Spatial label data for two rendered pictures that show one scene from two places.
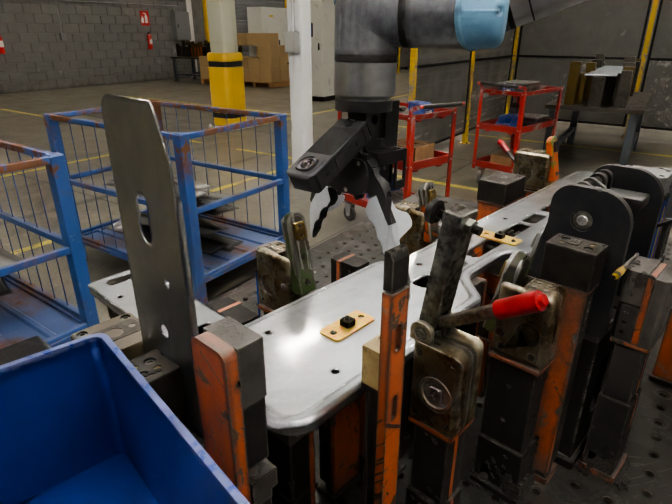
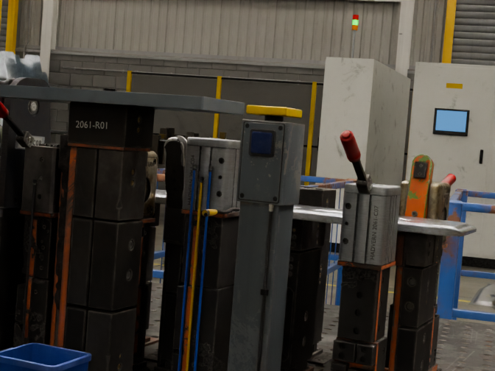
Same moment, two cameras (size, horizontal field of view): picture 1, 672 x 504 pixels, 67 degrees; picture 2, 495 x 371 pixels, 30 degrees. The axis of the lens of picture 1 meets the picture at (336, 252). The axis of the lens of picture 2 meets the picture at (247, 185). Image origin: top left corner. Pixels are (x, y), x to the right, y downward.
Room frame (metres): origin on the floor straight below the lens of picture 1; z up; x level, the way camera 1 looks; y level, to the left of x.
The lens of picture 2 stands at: (0.64, -2.10, 1.12)
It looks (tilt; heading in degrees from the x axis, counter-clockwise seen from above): 3 degrees down; 70
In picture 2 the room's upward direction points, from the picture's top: 4 degrees clockwise
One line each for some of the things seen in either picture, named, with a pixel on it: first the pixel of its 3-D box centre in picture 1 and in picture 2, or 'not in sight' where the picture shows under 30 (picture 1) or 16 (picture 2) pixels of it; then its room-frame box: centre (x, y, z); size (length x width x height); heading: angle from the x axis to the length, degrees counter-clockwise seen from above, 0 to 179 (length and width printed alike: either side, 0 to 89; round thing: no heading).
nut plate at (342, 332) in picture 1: (347, 322); not in sight; (0.63, -0.02, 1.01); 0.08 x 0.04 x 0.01; 137
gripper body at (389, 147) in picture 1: (365, 147); not in sight; (0.66, -0.04, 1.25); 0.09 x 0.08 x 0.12; 137
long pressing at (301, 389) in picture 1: (500, 236); (110, 189); (0.99, -0.34, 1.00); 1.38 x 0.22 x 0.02; 137
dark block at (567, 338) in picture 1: (551, 366); not in sight; (0.66, -0.34, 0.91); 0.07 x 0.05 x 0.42; 47
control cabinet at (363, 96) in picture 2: not in sight; (365, 136); (5.43, 7.46, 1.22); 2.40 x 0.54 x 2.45; 52
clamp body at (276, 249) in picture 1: (285, 333); not in sight; (0.81, 0.09, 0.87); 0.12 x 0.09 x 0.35; 47
